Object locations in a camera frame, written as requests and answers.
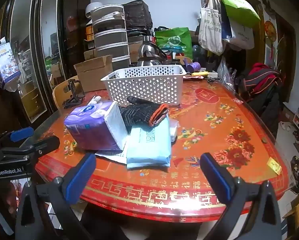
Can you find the stack of grey storage drawers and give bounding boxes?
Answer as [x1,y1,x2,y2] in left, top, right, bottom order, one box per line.
[91,4,131,72]

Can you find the small white tissue packet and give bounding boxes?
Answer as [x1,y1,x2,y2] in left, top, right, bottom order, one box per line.
[87,95,103,106]

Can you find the red black clothing pile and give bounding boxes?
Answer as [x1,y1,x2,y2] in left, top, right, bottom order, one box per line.
[236,62,283,135]

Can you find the green shopping bag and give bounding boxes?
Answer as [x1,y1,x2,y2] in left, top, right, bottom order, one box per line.
[155,27,193,60]

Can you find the wooden door frame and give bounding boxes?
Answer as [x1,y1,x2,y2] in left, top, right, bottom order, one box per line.
[247,0,297,105]

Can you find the brown cardboard box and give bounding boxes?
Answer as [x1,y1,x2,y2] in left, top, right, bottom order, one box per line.
[74,54,113,93]

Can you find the black knit glove orange cuff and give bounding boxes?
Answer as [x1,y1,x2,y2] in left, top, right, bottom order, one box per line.
[118,96,169,132]

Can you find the dark wardrobe with mirrors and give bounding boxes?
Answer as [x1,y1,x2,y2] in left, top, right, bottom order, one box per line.
[0,0,92,130]

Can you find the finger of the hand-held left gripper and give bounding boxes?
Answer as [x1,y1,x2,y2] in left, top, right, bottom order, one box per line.
[1,135,60,162]
[0,127,34,146]

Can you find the red round wall ornament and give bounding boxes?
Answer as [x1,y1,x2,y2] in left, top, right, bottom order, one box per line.
[264,21,276,42]

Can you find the purple plastic cup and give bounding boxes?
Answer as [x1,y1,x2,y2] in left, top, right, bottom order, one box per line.
[186,61,202,72]

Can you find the yellow paper note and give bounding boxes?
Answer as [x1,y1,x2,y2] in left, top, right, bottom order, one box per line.
[266,157,282,175]

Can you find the wooden chair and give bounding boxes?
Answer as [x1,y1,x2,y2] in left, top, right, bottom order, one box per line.
[52,75,80,112]

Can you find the steel kettle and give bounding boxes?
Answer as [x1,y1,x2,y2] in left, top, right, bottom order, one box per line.
[136,41,168,67]

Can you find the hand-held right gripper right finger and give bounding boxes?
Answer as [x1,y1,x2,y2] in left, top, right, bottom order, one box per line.
[200,152,282,240]

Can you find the purple tissue pack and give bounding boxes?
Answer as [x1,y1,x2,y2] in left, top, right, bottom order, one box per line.
[64,100,128,152]

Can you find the black bag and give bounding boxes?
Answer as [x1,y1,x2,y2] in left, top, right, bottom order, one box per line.
[122,0,153,34]

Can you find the green tote bag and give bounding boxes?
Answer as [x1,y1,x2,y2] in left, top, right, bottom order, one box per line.
[216,0,261,29]

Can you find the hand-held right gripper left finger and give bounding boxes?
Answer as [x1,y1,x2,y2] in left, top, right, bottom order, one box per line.
[14,152,97,240]

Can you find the white perforated plastic basket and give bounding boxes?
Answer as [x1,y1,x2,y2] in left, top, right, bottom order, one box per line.
[100,64,187,105]

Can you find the white paper bag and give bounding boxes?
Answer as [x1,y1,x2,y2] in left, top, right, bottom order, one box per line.
[222,17,255,50]

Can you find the light blue wipes pack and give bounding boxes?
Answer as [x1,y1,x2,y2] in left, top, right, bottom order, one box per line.
[126,116,172,169]

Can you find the white printed paper sheet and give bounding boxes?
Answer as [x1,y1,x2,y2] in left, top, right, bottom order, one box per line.
[94,142,128,165]

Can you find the clear plastic zip bag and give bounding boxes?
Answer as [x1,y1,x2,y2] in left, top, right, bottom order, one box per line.
[169,119,179,143]

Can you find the white canvas tote bag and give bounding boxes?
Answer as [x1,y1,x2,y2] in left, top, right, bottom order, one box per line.
[198,0,223,55]

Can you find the blue white hanging packet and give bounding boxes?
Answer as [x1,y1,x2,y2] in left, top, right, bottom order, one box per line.
[0,37,22,89]

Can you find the red floral tablecloth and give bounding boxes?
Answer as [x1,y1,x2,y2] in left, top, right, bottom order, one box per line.
[34,79,290,223]

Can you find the white round lid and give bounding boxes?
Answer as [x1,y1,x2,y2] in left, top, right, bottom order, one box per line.
[85,2,102,18]

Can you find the black phone holder stand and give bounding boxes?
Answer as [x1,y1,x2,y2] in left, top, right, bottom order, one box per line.
[62,79,85,109]

